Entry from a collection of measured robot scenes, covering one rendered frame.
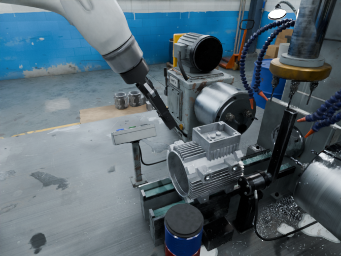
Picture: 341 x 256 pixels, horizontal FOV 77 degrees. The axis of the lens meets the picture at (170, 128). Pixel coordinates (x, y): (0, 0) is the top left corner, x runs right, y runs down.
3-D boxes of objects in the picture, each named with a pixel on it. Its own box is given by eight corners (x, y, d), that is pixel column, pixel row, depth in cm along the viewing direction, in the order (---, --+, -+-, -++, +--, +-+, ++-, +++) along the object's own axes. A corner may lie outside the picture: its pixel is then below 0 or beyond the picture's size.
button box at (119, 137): (152, 135, 94) (149, 123, 94) (157, 135, 88) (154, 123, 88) (112, 144, 88) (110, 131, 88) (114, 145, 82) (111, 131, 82)
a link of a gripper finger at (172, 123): (166, 107, 65) (167, 108, 64) (176, 123, 69) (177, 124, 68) (158, 114, 65) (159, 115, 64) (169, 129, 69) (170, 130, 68)
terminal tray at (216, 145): (219, 137, 80) (221, 120, 77) (238, 153, 72) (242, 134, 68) (191, 145, 76) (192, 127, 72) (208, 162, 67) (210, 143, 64)
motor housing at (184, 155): (209, 163, 91) (213, 124, 82) (239, 194, 76) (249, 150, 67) (165, 177, 84) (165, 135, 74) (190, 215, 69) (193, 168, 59)
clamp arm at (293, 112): (270, 176, 73) (291, 107, 61) (277, 182, 71) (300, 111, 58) (262, 179, 72) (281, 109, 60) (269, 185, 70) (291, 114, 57)
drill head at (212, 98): (215, 110, 138) (220, 71, 126) (257, 138, 109) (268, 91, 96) (180, 118, 129) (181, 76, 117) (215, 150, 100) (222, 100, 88)
